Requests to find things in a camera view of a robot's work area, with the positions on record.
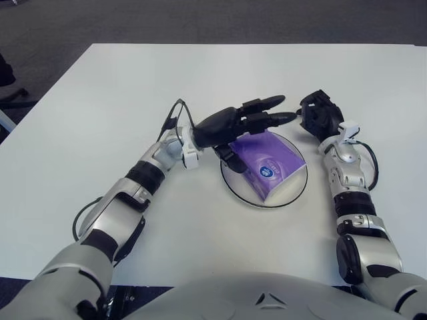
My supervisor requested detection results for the white plate with black rim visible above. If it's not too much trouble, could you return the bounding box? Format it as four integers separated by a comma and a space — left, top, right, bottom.
220, 131, 308, 209

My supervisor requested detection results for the purple tissue paper pack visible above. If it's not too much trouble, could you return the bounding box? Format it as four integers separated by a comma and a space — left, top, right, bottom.
230, 131, 307, 204

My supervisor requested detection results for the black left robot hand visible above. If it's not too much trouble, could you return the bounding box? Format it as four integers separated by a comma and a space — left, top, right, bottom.
193, 95, 298, 174

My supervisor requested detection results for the white left wrist sensor box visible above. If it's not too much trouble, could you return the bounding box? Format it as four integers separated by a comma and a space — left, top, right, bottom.
181, 128, 205, 170

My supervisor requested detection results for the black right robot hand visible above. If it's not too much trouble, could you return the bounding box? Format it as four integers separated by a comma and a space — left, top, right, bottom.
298, 89, 345, 143

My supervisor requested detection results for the grey robot torso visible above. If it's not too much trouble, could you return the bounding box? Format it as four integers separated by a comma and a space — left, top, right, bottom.
109, 271, 427, 320

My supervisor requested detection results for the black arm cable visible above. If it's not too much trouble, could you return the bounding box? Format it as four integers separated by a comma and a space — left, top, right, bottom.
72, 98, 196, 241
355, 141, 380, 191

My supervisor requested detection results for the white wrist sensor box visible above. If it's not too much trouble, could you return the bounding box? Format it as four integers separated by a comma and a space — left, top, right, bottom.
338, 121, 361, 144
181, 128, 205, 170

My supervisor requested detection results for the black office chair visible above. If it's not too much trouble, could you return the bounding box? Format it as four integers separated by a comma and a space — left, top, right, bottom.
0, 53, 29, 107

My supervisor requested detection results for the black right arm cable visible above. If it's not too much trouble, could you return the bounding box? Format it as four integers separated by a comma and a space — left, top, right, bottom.
355, 141, 380, 191

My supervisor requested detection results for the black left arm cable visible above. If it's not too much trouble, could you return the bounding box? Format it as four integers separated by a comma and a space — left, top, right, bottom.
72, 98, 196, 241

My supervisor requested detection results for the white right wrist sensor box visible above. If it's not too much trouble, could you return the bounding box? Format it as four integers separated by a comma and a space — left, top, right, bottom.
338, 121, 361, 144

